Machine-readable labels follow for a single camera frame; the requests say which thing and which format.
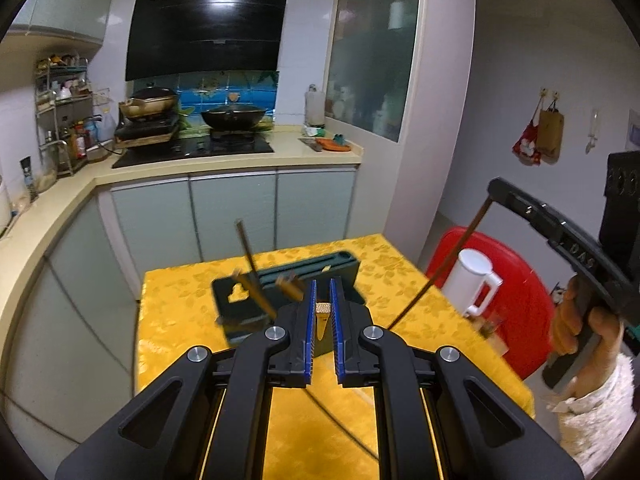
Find black gas cooktop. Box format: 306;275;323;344
111;135;276;170

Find yellow floral tablecloth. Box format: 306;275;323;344
134;234;536;480

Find pale wooden chopstick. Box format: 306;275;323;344
314;302;332;358

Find dark green utensil holder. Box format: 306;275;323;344
211;250;365;346

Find frosted glass window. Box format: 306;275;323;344
325;0;421;143

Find pale green wall cabinets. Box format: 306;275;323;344
10;0;126;56

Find blue tile backsplash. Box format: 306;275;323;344
131;70;278;136

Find black induction cooker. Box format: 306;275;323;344
114;117;180;150

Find brown hanging bag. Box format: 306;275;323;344
536;100;565;163

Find white electric kettle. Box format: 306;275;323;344
442;249;503;318

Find brown wooden chopstick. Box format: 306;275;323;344
276;274;307;303

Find white plastic jug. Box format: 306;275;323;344
94;112;117;143

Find black range hood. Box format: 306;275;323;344
125;0;289;82

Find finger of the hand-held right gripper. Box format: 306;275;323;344
487;177;566;243

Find black and white packet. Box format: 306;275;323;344
20;157;38;201

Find person's right forearm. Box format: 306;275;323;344
545;352;638;480

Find light wooden chopstick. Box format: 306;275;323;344
231;269;273;316

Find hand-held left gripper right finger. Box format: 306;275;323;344
329;280;583;480

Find person's right hand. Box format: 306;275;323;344
549;279;626;396

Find black wok with lid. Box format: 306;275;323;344
201;94;268;131

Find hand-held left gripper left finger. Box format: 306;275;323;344
55;280;318;480

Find reddish brown chopstick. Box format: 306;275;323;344
235;218;277;321

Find small glass cup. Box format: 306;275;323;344
477;310;506;338

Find dark brown chopstick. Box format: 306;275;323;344
389;199;497;331

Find brown frying pan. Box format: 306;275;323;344
119;82;181;123

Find metal spice rack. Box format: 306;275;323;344
34;52;98;178

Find clear plastic bottle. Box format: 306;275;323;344
305;84;327;128

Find red plastic chair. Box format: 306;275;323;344
426;226;556;381

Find kitchen counter with cabinets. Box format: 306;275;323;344
0;127;362;446

